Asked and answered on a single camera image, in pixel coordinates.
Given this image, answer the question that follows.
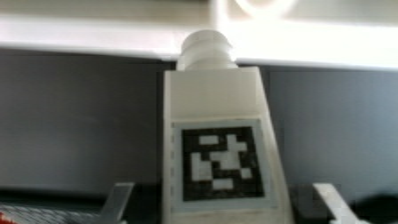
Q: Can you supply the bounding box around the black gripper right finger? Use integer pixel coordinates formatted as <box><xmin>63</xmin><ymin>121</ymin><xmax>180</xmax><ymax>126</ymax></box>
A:
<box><xmin>312</xmin><ymin>183</ymin><xmax>371</xmax><ymax>224</ymax></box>

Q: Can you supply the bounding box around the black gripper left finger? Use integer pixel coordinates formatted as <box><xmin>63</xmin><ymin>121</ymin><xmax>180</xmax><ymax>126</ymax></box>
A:
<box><xmin>97</xmin><ymin>182</ymin><xmax>134</xmax><ymax>224</ymax></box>

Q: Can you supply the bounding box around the white table leg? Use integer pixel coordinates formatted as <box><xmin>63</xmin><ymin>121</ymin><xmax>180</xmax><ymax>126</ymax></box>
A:
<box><xmin>161</xmin><ymin>30</ymin><xmax>294</xmax><ymax>224</ymax></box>

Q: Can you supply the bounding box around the white square table top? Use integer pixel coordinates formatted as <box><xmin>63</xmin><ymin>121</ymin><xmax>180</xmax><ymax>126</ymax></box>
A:
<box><xmin>0</xmin><ymin>0</ymin><xmax>398</xmax><ymax>71</ymax></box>

